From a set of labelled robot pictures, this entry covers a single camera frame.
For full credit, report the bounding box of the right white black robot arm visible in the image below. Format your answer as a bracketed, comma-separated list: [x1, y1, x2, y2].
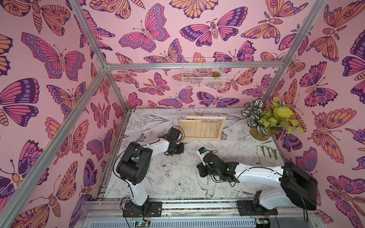
[197, 147, 318, 211]

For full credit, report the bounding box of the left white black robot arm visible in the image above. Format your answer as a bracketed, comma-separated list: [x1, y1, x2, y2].
[116, 137, 184, 207]

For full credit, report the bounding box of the beige green gardening glove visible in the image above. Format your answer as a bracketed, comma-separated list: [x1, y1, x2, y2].
[256, 145, 284, 167]

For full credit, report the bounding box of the potted green leafy plant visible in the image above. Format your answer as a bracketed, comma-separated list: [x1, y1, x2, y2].
[241, 97, 306, 141]

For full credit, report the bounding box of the small succulent in basket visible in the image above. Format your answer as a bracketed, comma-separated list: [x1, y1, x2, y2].
[212, 71, 221, 78]

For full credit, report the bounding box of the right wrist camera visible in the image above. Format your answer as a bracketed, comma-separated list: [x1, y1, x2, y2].
[197, 147, 210, 166]

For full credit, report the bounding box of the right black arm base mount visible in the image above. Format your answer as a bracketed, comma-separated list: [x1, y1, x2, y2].
[236, 190, 278, 216]

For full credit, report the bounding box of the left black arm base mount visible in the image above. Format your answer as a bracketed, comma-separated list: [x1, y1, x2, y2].
[123, 199, 162, 218]

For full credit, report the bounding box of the white wire wall basket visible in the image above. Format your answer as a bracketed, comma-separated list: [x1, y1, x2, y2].
[181, 61, 226, 90]

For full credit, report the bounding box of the metal cage frame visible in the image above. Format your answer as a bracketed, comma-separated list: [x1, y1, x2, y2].
[1, 1, 327, 228]

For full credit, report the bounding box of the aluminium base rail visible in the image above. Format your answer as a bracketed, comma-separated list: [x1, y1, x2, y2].
[76, 198, 325, 228]

